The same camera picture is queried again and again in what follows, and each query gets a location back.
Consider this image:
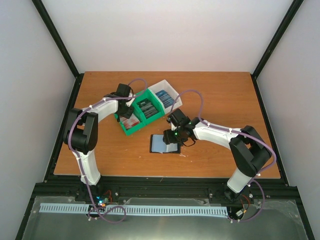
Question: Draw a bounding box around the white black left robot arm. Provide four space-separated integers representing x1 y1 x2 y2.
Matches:
63 83 135 202

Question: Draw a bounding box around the black frame rail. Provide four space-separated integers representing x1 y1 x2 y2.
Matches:
31 0 85 78

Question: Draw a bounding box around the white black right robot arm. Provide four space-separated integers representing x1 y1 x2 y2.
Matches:
163 108 275 194

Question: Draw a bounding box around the blue card stack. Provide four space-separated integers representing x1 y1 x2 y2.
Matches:
155 90 174 109

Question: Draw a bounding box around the red white card stack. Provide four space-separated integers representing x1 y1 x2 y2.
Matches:
120 114 140 130

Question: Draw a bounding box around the black card stack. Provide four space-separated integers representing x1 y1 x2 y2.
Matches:
137 98 159 119

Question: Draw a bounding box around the black leather card holder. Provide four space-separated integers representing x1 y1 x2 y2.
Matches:
149 134 181 154

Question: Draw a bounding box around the green double plastic bin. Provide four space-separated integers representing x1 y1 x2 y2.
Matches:
119 89 165 136

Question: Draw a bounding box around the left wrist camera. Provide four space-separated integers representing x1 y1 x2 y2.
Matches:
125 93 136 107

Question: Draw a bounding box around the metal base plate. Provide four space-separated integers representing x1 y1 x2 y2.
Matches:
22 197 308 240

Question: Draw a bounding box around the white plastic bin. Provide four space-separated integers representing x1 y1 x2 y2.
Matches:
148 79 183 115

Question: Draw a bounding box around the light blue cable duct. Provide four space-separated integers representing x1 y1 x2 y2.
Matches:
39 203 228 218

